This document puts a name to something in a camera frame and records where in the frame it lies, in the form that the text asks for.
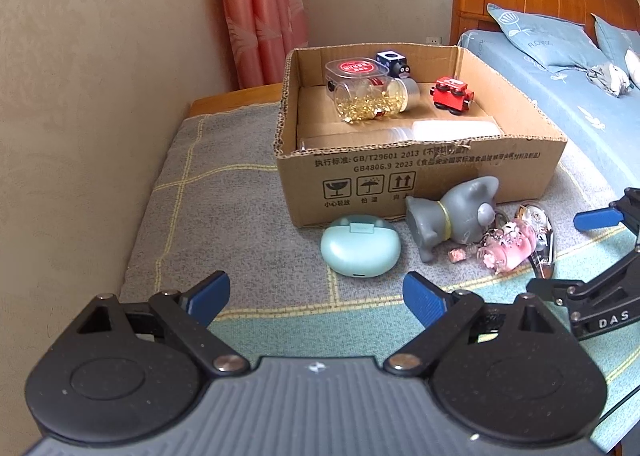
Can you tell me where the black cube toy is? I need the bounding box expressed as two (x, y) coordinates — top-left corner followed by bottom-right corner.
(375, 50), (414, 80)

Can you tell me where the pink patterned curtain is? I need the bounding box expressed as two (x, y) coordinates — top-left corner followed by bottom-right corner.
(212, 0), (311, 90)

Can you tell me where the clear jar with red label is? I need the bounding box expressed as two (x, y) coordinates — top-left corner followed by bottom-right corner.
(324, 58), (397, 104)

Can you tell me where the cardboard box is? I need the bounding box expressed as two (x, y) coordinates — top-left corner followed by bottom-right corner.
(274, 43), (569, 227)

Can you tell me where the red toy train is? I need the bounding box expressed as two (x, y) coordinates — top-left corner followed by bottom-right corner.
(430, 76), (477, 117)

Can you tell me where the pink keychain charm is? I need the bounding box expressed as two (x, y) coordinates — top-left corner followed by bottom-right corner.
(447, 217), (542, 273)

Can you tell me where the blue floral pillow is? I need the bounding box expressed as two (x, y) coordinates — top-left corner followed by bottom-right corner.
(591, 13), (640, 89)
(487, 3), (609, 74)

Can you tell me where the green and grey checked blanket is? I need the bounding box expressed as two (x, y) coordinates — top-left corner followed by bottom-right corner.
(119, 103), (640, 456)

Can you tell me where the grey cat figurine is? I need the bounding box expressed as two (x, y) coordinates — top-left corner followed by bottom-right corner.
(404, 176), (501, 265)

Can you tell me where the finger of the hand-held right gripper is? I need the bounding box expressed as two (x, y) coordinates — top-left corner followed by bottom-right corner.
(526, 248), (640, 309)
(574, 187), (640, 249)

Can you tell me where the clear bottle of gold capsules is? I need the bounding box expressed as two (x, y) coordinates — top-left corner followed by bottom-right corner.
(334, 76), (426, 125)

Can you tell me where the blue floral bed sheet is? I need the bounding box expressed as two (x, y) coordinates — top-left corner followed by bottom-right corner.
(456, 28), (640, 199)

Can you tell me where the white plastic bottle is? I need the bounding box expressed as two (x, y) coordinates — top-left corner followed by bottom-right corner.
(412, 118), (502, 143)

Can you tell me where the grey crumpled cloth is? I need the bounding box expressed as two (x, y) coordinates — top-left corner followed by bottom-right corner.
(586, 62), (634, 98)

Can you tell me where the white cloth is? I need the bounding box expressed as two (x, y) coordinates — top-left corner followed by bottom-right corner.
(625, 48), (640, 89)

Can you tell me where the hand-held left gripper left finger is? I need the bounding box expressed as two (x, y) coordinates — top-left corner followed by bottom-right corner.
(74, 271), (251, 377)

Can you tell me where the teal earbud case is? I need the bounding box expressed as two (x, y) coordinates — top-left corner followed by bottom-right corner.
(320, 216), (402, 279)

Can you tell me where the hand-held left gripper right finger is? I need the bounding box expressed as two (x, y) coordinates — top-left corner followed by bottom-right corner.
(382, 271), (576, 377)

